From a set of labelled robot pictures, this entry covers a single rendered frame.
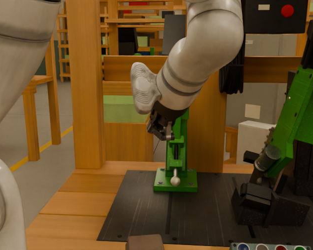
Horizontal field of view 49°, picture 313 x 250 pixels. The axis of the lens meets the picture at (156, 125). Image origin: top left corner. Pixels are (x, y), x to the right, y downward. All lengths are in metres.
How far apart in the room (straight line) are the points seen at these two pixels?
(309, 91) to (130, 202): 0.53
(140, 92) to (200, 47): 0.16
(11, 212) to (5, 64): 0.18
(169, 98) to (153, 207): 0.45
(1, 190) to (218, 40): 0.28
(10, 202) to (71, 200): 0.67
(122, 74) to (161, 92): 0.70
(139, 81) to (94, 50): 0.63
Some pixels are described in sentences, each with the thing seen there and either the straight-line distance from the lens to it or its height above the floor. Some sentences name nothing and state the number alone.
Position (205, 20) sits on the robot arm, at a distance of 0.42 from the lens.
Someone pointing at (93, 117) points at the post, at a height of 1.07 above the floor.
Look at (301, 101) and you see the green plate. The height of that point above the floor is 1.20.
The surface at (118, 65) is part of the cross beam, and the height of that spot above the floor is 1.24.
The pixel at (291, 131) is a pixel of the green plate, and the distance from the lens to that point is 0.82.
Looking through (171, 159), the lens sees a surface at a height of 1.00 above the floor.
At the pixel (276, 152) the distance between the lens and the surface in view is 0.83.
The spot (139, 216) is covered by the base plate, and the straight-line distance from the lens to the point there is 0.90.
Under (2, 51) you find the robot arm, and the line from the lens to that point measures 0.27.
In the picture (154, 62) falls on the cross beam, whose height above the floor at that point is 1.25.
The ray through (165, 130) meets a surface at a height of 1.18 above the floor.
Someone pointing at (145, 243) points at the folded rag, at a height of 0.93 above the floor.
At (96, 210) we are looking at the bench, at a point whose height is 0.88.
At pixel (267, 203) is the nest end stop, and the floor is 0.96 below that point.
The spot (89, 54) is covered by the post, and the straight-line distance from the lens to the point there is 1.17.
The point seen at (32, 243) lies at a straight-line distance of 0.84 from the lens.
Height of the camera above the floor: 1.34
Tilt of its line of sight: 14 degrees down
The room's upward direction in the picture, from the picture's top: straight up
